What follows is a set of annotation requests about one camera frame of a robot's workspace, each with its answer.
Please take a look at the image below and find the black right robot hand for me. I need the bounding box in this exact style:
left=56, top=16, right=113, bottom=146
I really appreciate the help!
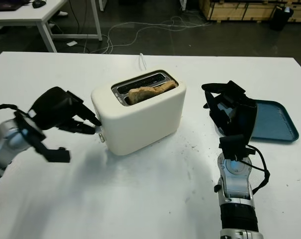
left=201, top=80, right=258, bottom=140

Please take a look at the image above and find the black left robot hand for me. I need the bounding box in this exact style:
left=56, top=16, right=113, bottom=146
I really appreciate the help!
left=28, top=86, right=102, bottom=135

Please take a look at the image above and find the slice of bread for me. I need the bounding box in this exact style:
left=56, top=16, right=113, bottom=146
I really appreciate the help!
left=127, top=79, right=177, bottom=105

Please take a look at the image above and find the blue plastic tray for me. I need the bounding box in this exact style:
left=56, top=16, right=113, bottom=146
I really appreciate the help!
left=248, top=99, right=300, bottom=144

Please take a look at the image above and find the white two-slot toaster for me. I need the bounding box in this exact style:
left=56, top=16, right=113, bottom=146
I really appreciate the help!
left=91, top=68, right=188, bottom=157

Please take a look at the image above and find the white office desk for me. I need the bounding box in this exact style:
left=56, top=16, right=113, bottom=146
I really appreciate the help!
left=0, top=0, right=103, bottom=53

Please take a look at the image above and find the black trash bin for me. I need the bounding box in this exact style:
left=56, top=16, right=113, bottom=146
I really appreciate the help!
left=269, top=6, right=294, bottom=32

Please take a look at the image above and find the wooden crate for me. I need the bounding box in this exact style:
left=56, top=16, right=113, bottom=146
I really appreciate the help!
left=199, top=0, right=301, bottom=23

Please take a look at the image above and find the dark desk mat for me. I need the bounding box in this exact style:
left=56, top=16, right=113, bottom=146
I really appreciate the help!
left=0, top=0, right=29, bottom=12

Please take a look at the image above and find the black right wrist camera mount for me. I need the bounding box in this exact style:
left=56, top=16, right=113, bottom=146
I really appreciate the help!
left=218, top=134, right=252, bottom=160

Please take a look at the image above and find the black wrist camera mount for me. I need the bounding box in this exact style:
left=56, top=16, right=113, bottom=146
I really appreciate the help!
left=14, top=111, right=72, bottom=164
left=218, top=134, right=252, bottom=160

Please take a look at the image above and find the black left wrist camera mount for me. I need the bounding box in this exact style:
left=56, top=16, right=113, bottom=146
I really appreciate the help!
left=14, top=111, right=72, bottom=164

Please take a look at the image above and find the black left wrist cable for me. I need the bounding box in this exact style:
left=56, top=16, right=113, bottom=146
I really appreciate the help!
left=0, top=104, right=19, bottom=118

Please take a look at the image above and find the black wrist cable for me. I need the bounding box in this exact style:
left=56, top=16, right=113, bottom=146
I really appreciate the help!
left=0, top=104, right=19, bottom=118
left=239, top=145, right=270, bottom=195

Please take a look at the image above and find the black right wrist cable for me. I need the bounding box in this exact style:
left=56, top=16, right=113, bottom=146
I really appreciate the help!
left=239, top=145, right=270, bottom=195

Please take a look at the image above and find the white toaster power cord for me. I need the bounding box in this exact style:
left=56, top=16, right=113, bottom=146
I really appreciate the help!
left=138, top=52, right=147, bottom=70

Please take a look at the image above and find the white floor cable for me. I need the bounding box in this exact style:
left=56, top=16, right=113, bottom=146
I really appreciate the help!
left=105, top=16, right=210, bottom=54

